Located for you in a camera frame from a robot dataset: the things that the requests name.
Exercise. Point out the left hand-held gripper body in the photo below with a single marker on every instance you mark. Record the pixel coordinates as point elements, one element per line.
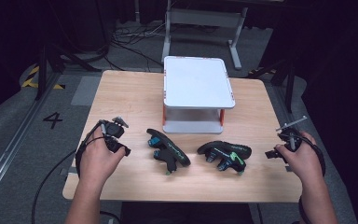
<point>115,129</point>

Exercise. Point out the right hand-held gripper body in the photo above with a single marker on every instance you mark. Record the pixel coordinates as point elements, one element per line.
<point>290,137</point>

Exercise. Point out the person's left hand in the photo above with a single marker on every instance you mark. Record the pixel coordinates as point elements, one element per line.
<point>98,161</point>

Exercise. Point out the person's right hand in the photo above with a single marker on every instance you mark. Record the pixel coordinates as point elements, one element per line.
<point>303,160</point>

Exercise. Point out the black metal stand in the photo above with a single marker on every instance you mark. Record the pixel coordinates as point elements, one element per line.
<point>287,81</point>

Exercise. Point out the white two-tier shelf rack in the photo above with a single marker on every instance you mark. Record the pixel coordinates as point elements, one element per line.
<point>195,82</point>

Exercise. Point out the black tripod stand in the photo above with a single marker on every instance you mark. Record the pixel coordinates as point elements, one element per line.
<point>43,68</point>

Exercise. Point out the yellow black hazard tape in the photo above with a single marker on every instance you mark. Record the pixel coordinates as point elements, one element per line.
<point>31,79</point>

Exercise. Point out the aluminium floor rail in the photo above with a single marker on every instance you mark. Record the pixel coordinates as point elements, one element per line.
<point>12,143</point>

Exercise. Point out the grey metal desk frame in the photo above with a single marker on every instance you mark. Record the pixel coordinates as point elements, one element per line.
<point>205,17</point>

